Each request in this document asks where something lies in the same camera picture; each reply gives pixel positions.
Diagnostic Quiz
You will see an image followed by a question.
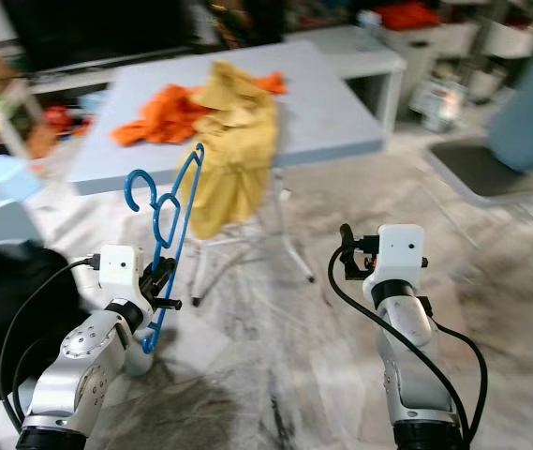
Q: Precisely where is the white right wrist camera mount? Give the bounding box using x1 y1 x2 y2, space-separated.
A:
362 223 426 299

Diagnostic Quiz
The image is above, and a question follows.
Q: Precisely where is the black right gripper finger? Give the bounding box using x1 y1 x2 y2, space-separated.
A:
338 223 359 280

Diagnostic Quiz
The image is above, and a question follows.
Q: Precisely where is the white side table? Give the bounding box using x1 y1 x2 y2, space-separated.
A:
289 25 407 123

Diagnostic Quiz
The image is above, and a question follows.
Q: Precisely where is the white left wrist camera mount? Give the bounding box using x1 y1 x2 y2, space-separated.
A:
97 246 143 303

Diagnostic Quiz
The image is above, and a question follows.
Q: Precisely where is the printed small package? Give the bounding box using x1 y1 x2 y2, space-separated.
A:
411 80 464 132

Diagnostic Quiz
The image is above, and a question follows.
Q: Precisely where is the white folding table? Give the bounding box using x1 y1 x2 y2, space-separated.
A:
65 39 387 282

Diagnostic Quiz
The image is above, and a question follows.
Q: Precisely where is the yellow printed t-shirt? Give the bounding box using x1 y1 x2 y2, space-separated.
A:
177 61 281 240

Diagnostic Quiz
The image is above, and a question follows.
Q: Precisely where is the red cloth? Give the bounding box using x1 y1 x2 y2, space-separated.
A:
374 0 440 31

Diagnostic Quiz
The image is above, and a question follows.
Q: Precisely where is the black television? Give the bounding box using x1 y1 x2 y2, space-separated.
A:
4 0 197 76

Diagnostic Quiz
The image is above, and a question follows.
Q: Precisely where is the black knit garment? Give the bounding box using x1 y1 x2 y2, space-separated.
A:
0 239 80 409

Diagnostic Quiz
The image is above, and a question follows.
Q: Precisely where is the grey folding chair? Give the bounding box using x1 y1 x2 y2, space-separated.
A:
425 139 533 209

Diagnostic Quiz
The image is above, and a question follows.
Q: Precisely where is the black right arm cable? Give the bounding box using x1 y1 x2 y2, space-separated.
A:
327 248 489 442

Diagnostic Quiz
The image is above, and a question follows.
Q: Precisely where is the light blue plastic tub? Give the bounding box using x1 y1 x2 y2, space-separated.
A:
0 155 47 203

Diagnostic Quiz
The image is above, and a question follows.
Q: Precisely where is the blue plastic hanger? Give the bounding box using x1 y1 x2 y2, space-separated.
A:
124 143 204 355

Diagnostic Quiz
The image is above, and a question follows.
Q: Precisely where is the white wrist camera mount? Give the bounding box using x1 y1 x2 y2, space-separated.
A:
97 246 143 303
362 223 426 299

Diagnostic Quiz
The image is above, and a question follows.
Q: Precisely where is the orange t-shirt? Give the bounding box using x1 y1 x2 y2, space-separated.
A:
111 73 286 148

